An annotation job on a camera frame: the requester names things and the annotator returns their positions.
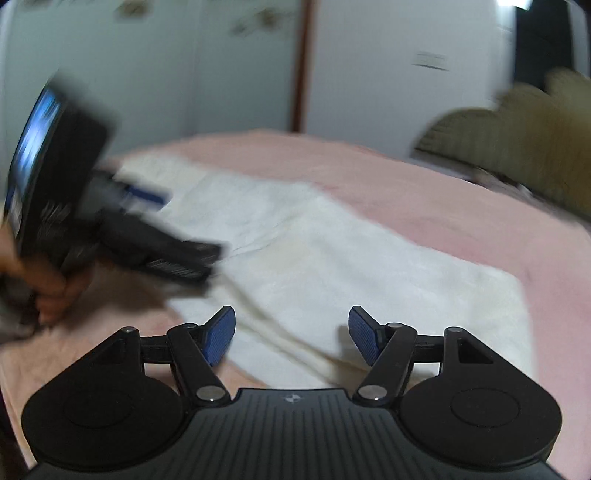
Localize white jacquard pants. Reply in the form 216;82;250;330
117;154;536;388

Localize person left hand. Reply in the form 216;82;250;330
1;223;94;326

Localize frosted glass wardrobe door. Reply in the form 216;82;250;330
0;0;302;158

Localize pink floral bed sheet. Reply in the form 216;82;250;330
1;131;590;479

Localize olive upholstered headboard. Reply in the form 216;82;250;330
416;68;590;218

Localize dark window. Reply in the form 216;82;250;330
514;0;574;90

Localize brown wooden door frame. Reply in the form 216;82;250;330
290;0;315;133

